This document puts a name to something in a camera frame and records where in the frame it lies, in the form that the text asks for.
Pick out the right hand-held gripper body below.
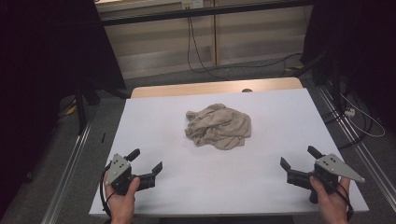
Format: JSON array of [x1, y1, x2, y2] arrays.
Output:
[[286, 153, 366, 205]]

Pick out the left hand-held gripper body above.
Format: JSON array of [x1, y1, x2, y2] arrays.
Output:
[[104, 153, 157, 197]]

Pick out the beige pants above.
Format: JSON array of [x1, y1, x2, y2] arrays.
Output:
[[184, 103, 252, 151]]

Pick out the person's right hand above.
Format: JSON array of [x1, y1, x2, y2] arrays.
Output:
[[309, 175, 353, 224]]

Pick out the person's left hand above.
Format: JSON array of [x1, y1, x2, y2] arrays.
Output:
[[103, 172, 141, 224]]

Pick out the white table mat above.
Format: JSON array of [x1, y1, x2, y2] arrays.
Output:
[[89, 88, 370, 217]]

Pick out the black metal stand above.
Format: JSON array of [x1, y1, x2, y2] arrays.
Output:
[[74, 78, 130, 135]]

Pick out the wooden table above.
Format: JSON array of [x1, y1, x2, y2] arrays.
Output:
[[130, 77, 304, 99]]

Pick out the black curtain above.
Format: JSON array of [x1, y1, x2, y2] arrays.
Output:
[[300, 0, 396, 132], [0, 0, 127, 216]]

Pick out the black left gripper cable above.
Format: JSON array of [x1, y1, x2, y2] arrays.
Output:
[[98, 167, 117, 220]]

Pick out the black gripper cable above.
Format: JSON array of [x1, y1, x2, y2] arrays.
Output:
[[337, 183, 355, 222], [98, 167, 117, 220]]

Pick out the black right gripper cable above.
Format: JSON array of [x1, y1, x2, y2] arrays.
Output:
[[337, 183, 355, 222]]

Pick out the aluminium floor rail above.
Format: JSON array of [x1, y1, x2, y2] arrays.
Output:
[[40, 122, 93, 224], [317, 86, 396, 204]]

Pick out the black floor cables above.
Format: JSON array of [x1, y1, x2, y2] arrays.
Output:
[[321, 87, 375, 151]]

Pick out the white cable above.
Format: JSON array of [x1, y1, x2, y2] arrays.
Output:
[[339, 92, 387, 139]]

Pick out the black hanging cables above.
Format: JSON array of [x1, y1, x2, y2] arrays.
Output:
[[186, 16, 304, 81]]

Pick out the white wall socket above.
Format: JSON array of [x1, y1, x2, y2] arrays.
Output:
[[181, 0, 205, 9]]

